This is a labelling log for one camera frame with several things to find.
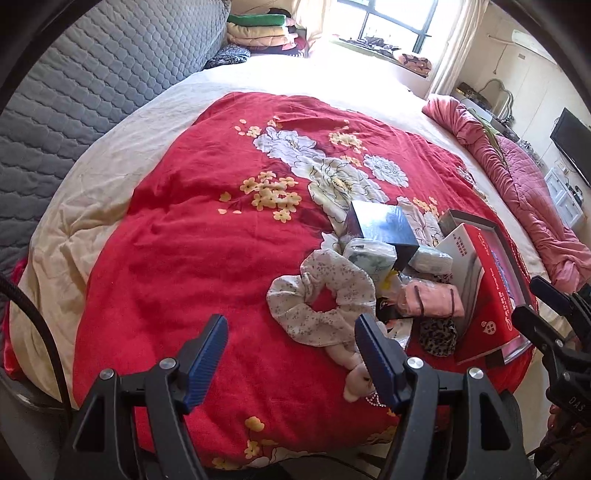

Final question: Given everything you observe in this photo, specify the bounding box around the brown patterned cushion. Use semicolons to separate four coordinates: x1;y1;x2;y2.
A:
398;52;434;75

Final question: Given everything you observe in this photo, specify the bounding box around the pale tissue pack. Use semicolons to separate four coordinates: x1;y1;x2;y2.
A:
409;246;455;278

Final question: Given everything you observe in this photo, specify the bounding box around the beige folded quilt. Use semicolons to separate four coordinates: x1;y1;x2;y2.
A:
226;23;289;48

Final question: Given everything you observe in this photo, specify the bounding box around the dresser mirror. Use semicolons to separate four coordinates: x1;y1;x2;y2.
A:
480;78;516;121

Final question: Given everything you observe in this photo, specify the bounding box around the grey quilted headboard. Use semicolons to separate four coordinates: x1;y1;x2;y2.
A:
0;0;232;296

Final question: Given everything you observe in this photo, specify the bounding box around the pink folded cloth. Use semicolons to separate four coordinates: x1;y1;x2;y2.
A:
284;17;308;52

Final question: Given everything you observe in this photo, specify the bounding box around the white cabinet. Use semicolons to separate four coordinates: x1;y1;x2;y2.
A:
545;166;585;227

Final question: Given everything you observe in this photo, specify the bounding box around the cream curtain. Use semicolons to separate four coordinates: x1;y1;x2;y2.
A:
425;0;490;100
295;0;338;43

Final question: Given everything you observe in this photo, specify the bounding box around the pink quilt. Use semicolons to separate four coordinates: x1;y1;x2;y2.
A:
422;95;591;294

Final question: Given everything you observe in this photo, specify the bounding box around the white floral scrunchie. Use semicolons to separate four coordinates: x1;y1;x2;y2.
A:
267;249;377;347

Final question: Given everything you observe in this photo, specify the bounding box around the dark rimmed box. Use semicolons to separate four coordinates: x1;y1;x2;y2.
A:
438;209;541;368

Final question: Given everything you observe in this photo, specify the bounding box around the red floral blanket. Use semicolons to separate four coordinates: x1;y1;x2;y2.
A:
71;91;539;469

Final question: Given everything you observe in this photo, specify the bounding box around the dark clothes pile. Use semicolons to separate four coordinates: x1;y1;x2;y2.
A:
344;36;402;58

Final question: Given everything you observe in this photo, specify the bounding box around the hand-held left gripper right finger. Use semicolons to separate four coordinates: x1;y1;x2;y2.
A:
355;314;536;480

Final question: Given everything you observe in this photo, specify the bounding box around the dark patterned cloth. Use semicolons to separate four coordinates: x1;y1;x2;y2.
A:
205;45;252;71

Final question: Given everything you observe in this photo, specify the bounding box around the dark glossy box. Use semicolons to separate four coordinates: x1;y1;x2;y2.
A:
342;200;419;273

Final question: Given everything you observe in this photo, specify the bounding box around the window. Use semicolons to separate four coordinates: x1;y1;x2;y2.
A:
358;0;439;54

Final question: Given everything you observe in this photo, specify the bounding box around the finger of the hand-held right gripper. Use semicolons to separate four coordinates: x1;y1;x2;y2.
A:
529;275;591;320
511;305;577;370

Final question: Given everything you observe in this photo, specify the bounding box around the red tissue box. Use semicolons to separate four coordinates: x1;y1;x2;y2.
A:
436;223;532;363

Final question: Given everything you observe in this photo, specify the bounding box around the black television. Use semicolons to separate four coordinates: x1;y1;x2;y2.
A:
549;107;591;183

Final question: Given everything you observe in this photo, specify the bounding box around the clear plastic bag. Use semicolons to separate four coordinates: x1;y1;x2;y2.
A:
379;272;416;350

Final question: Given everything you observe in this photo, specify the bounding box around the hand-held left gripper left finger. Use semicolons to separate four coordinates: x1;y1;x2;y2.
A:
55;314;229;480

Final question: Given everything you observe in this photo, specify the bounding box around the pink packet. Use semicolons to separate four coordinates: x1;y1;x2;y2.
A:
399;281;465;319

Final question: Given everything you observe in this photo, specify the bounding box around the leopard print scrunchie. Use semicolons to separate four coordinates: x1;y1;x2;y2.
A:
419;318;459;357

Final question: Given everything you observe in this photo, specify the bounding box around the green folded blanket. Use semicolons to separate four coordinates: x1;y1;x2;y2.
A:
228;14;287;27

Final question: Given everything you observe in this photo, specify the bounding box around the cream bed sheet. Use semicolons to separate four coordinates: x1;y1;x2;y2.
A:
9;51;550;402

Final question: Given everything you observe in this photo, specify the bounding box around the white air conditioner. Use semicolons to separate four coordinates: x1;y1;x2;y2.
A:
510;30;555;61

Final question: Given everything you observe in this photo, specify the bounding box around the green printed tissue pack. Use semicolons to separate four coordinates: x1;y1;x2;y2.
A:
344;237;398;289

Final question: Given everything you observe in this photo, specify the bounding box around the black cable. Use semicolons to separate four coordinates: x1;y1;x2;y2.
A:
0;272;70;411

